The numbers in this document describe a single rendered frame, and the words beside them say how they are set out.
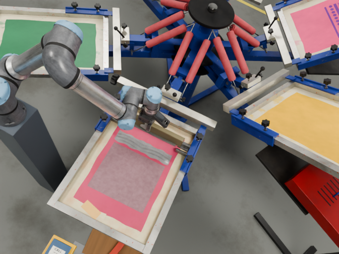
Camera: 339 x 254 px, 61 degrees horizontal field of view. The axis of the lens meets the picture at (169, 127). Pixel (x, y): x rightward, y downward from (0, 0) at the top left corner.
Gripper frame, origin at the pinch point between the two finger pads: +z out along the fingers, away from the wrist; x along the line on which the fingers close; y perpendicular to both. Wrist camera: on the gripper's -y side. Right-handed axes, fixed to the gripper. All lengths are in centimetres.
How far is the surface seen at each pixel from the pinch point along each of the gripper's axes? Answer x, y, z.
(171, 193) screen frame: 26.2, -27.1, 9.9
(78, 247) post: 69, 17, 108
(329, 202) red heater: -6, -109, -2
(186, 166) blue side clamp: 8.0, -28.6, 8.8
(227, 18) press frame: -83, -12, -23
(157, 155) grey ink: 8.6, -10.1, 12.9
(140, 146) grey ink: 7.9, 1.4, 13.1
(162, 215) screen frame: 39.2, -27.2, 9.9
